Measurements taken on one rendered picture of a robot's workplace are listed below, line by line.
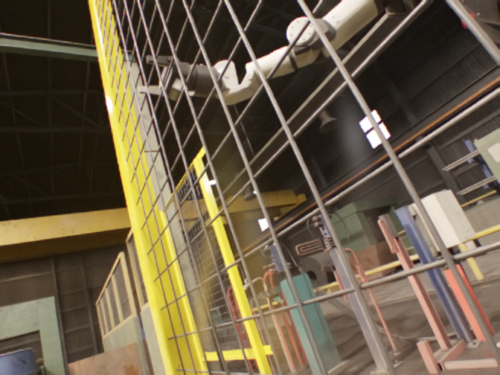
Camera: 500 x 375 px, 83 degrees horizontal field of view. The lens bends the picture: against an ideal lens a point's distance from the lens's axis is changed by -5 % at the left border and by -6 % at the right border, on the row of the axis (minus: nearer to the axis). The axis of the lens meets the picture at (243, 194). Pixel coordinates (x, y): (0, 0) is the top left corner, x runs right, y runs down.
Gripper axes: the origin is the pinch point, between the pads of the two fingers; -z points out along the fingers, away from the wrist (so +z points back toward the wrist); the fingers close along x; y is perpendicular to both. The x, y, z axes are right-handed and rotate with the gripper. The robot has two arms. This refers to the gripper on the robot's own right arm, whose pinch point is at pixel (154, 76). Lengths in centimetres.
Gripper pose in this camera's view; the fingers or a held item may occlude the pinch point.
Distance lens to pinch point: 88.9
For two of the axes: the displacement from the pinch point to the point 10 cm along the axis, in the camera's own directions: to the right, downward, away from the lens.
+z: 8.3, -1.0, 5.4
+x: -4.5, 4.5, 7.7
